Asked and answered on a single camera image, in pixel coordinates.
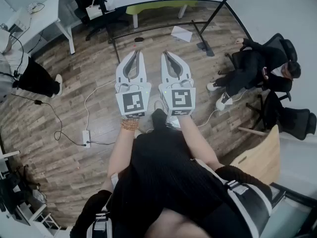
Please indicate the white desk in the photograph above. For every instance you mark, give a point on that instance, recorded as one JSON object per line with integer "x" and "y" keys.
{"x": 42, "y": 14}

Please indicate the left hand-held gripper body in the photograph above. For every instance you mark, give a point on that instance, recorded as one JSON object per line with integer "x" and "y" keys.
{"x": 133, "y": 103}

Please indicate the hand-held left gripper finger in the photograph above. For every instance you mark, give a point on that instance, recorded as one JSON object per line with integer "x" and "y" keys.
{"x": 120, "y": 71}
{"x": 141, "y": 71}

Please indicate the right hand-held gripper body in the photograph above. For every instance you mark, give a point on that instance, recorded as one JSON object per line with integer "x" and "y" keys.
{"x": 180, "y": 100}

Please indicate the black eraser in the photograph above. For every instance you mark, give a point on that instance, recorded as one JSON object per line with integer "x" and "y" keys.
{"x": 139, "y": 40}

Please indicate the white marker tray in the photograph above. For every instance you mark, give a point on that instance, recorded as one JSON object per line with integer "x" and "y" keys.
{"x": 112, "y": 4}

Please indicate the white charger bundle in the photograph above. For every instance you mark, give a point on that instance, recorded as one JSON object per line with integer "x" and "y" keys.
{"x": 33, "y": 7}

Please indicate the flat white paper sheet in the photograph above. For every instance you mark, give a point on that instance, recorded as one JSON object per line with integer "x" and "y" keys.
{"x": 182, "y": 33}

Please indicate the white table frame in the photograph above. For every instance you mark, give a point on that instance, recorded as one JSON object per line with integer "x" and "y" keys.
{"x": 10, "y": 154}

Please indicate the white bag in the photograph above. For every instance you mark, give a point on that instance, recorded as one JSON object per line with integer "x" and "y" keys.
{"x": 93, "y": 11}

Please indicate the white metal rack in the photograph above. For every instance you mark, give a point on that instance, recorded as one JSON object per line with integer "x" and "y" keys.
{"x": 37, "y": 217}

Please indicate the light wooden chair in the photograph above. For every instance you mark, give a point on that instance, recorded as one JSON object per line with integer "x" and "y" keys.
{"x": 262, "y": 157}

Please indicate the person's left forearm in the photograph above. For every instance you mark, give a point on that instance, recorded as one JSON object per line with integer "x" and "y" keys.
{"x": 120, "y": 152}

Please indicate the white box device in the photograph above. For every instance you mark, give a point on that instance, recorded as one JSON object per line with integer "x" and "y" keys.
{"x": 16, "y": 25}

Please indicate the black and white harness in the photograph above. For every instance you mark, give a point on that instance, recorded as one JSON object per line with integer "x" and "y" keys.
{"x": 237, "y": 187}

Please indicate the white power strip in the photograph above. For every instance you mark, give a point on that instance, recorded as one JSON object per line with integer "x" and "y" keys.
{"x": 86, "y": 137}

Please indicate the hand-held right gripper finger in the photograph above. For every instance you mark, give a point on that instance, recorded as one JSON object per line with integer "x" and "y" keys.
{"x": 185, "y": 71}
{"x": 165, "y": 71}

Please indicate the green bench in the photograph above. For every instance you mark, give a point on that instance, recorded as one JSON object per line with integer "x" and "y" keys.
{"x": 148, "y": 7}

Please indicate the black equipment pile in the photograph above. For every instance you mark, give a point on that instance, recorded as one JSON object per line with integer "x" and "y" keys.
{"x": 10, "y": 190}

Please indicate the person's white shoe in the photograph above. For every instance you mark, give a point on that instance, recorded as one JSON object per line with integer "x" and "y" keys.
{"x": 144, "y": 124}
{"x": 158, "y": 105}

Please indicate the person's right forearm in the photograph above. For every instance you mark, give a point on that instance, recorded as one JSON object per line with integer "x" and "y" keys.
{"x": 195, "y": 142}

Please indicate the person's black clothing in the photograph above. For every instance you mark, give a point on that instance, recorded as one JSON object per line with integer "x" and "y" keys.
{"x": 168, "y": 177}

